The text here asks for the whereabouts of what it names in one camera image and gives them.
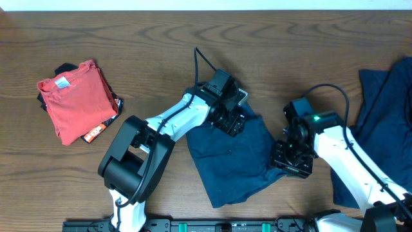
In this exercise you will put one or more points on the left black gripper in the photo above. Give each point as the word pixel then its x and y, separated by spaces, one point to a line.
pixel 235 125

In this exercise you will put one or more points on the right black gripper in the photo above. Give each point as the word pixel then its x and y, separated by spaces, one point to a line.
pixel 277 155

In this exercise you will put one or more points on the navy blue shorts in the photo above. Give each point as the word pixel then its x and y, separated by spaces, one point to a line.
pixel 233 168

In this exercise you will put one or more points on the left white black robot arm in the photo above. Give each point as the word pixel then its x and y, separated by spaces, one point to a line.
pixel 136 159

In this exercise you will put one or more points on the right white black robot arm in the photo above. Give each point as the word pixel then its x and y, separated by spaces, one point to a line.
pixel 385 205

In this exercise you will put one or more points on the navy blue garment pile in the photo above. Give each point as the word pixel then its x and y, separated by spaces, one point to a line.
pixel 383 127

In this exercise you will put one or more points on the folded red t-shirt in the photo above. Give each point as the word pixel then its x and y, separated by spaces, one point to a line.
pixel 77 101

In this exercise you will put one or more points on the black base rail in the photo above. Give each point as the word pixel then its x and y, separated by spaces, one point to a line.
pixel 281 224

